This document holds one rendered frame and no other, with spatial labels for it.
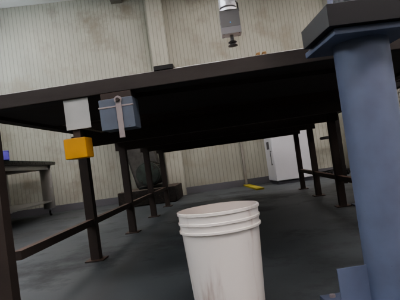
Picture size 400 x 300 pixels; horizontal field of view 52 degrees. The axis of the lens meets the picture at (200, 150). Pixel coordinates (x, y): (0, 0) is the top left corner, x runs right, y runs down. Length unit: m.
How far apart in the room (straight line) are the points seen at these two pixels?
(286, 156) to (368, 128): 5.66
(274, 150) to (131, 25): 3.48
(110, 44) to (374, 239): 7.05
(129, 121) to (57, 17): 6.81
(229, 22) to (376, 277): 1.15
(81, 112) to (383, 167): 1.11
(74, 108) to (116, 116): 0.18
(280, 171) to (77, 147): 5.53
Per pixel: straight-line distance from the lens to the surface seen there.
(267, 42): 8.10
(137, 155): 7.09
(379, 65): 1.38
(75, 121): 1.71
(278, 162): 6.95
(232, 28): 1.86
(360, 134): 1.35
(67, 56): 8.10
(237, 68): 1.61
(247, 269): 1.46
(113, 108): 1.64
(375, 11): 1.33
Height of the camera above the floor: 0.54
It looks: 2 degrees up
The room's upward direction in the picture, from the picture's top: 8 degrees counter-clockwise
